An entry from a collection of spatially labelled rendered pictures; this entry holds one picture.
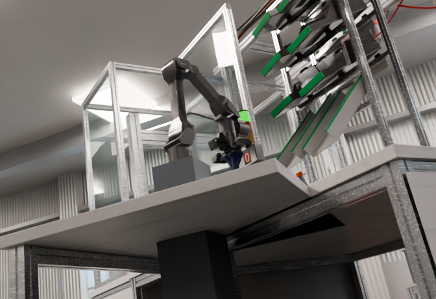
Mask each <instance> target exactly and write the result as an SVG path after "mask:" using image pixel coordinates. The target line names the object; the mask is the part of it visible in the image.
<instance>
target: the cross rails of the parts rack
mask: <svg viewBox="0 0 436 299"><path fill-rule="evenodd" d="M316 1H317V0H309V1H308V2H307V3H306V4H305V5H304V6H303V7H302V8H301V9H300V10H298V11H297V12H296V13H295V14H294V15H293V16H292V17H291V18H290V19H288V20H287V21H286V22H285V23H284V24H283V25H282V26H281V27H280V28H279V29H278V30H277V31H276V33H277V35H280V34H281V33H283V31H284V30H285V29H286V28H288V27H289V26H290V25H291V24H292V23H293V22H294V21H295V20H297V19H298V18H299V17H300V16H301V15H302V14H303V13H304V12H305V11H306V10H307V9H308V8H309V7H311V6H312V5H313V4H314V3H315V2H316ZM330 2H331V0H329V1H328V2H327V3H326V4H325V5H323V6H322V7H321V8H320V9H319V10H318V11H316V13H314V15H312V16H311V17H310V18H309V19H308V20H307V21H305V22H306V24H307V23H309V22H311V21H314V20H315V19H316V18H318V17H319V16H320V15H321V14H322V13H323V12H324V11H325V10H326V9H328V8H329V6H330ZM374 16H375V12H374V11H372V12H370V13H369V14H368V15H366V16H365V17H364V18H363V19H362V20H360V21H359V22H357V23H356V27H357V29H359V28H360V27H361V26H363V25H364V24H366V22H368V21H369V20H370V19H372V18H373V17H374ZM345 27H346V24H345V21H343V22H342V23H340V24H339V25H338V26H336V28H334V29H333V30H332V31H331V32H329V33H328V34H327V35H325V37H323V38H322V39H321V40H319V41H318V42H317V43H316V44H315V45H314V46H312V47H311V48H310V49H308V50H307V51H306V52H305V53H304V54H302V55H301V56H300V57H299V58H297V59H296V60H295V61H294V62H293V63H291V64H290V65H289V66H287V67H286V69H285V70H286V72H290V71H291V70H292V69H294V68H295V67H296V66H297V65H299V64H300V63H301V62H303V61H304V60H305V59H306V58H307V57H309V56H310V55H311V54H313V53H314V52H315V51H316V50H317V49H319V48H320V47H321V46H323V45H324V44H325V43H326V42H327V41H329V40H330V39H331V38H333V37H334V36H335V35H336V34H337V33H339V32H340V31H341V30H343V29H344V28H345ZM347 37H349V34H348V31H346V32H345V33H344V34H342V35H341V36H340V37H338V39H336V40H335V41H334V42H332V43H331V44H329V46H327V47H326V48H325V49H323V50H322V51H321V52H320V53H318V54H317V56H315V59H316V60H318V59H319V58H321V57H322V56H324V55H325V54H326V53H328V52H329V51H330V50H332V49H333V48H334V47H335V46H337V45H338V44H339V43H341V42H342V41H343V40H345V39H346V38H347ZM388 56H389V52H388V51H385V52H384V53H383V54H381V55H379V56H378V57H377V58H375V59H374V60H373V61H371V62H369V67H370V68H372V67H374V66H375V65H376V64H378V63H380V62H381V61H382V60H384V59H386V58H387V57H388ZM360 74H361V71H360V69H359V65H357V66H355V67H353V68H352V69H351V70H349V71H348V72H346V73H345V74H344V75H342V76H341V77H339V78H338V79H336V80H335V81H333V82H332V83H331V84H329V85H327V86H326V87H325V88H323V89H322V90H320V91H319V92H318V93H316V94H314V95H313V96H312V97H310V98H309V99H308V100H306V101H304V102H303V103H302V104H300V105H299V106H297V107H296V108H295V109H296V112H300V111H301V110H303V109H304V108H305V107H307V106H309V105H310V104H311V103H313V102H315V101H316V100H317V99H319V98H320V97H322V96H323V95H325V94H326V97H327V96H328V94H329V93H331V94H333V93H335V92H336V91H337V90H339V89H341V88H342V87H343V86H345V85H347V84H348V83H349V82H351V81H353V80H354V79H355V78H357V77H358V76H360Z"/></svg>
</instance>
